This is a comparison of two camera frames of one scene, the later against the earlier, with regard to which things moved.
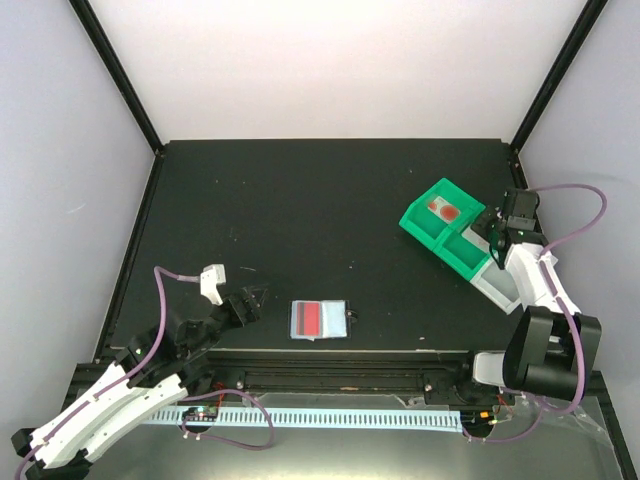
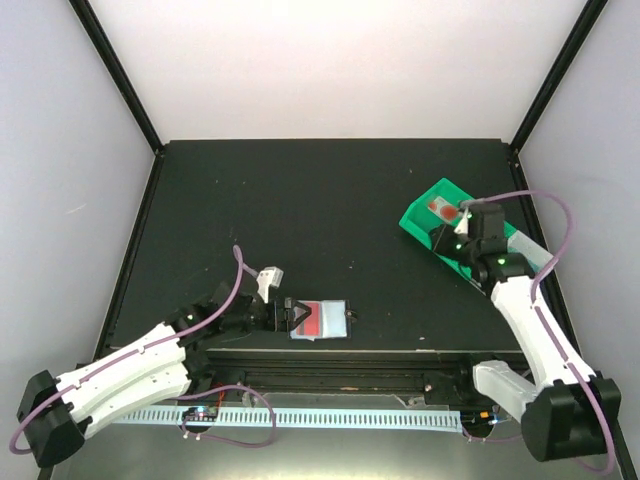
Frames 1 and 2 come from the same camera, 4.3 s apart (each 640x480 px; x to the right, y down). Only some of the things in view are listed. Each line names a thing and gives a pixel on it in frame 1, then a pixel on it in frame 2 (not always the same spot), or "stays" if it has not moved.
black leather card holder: (319, 319) stays
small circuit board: (201, 414) stays
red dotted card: (443, 209) stays
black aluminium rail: (414, 375) stays
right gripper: (480, 224) to (440, 243)
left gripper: (253, 313) to (287, 324)
